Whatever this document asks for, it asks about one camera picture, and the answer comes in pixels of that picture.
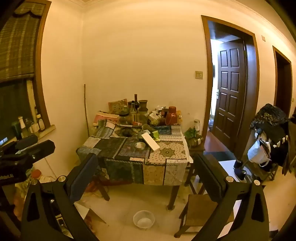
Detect white bag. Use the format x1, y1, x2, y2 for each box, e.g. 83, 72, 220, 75
247, 138, 271, 167

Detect table with patchwork cloth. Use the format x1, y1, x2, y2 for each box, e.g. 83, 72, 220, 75
76, 120, 193, 186

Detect floral printed box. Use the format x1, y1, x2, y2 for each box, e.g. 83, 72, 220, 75
108, 99, 128, 114

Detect long white box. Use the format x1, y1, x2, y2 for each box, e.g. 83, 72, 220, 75
141, 132, 160, 152

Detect glass jar with dark lid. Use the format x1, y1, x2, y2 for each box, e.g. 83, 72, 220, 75
119, 111, 130, 124

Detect white bottle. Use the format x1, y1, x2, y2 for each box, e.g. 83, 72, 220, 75
18, 116, 28, 138

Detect white folded board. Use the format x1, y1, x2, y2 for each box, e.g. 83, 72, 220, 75
83, 207, 107, 224

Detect thin wooden stick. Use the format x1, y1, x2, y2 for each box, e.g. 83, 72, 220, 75
84, 84, 90, 137

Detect bamboo window blind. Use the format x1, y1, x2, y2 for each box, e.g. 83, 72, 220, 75
0, 0, 45, 81

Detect light wooden stool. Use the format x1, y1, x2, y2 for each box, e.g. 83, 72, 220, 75
174, 194, 234, 239

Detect striped round jar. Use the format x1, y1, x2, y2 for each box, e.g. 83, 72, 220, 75
188, 135, 204, 149

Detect grey canister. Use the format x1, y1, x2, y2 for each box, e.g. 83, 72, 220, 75
137, 108, 149, 124

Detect dark doormat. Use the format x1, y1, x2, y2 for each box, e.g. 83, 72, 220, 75
203, 151, 230, 161

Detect dark patterned clothes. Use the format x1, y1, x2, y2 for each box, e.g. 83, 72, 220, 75
249, 103, 290, 130

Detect dark green bottle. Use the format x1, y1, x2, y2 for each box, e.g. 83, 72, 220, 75
11, 120, 22, 139

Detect brown door frame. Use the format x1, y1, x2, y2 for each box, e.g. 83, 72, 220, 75
201, 15, 260, 160
272, 46, 293, 114

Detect white plastic bin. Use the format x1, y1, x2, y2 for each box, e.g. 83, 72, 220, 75
133, 210, 155, 230

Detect clothes rack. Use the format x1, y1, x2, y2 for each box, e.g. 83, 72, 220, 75
247, 125, 296, 183

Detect clear glass bottle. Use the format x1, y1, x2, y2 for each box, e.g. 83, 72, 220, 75
129, 100, 137, 122

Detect brown panelled door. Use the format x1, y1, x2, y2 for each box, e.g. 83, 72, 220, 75
212, 39, 249, 151

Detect white carton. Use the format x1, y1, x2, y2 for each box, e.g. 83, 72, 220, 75
148, 111, 161, 126

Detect red thermos jug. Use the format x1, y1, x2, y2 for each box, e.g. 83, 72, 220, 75
165, 106, 178, 126

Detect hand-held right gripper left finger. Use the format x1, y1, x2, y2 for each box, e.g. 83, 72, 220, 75
21, 153, 100, 241

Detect white cabinet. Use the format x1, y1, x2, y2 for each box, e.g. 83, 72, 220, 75
217, 159, 253, 223

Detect green leafy plant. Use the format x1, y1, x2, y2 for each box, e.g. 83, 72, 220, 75
184, 127, 197, 142

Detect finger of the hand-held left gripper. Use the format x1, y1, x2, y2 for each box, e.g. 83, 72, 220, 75
22, 140, 56, 164
10, 135, 38, 152

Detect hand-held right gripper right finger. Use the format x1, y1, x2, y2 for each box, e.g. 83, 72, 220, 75
192, 154, 270, 241

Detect brown window frame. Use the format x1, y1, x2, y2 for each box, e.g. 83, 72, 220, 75
0, 0, 52, 133

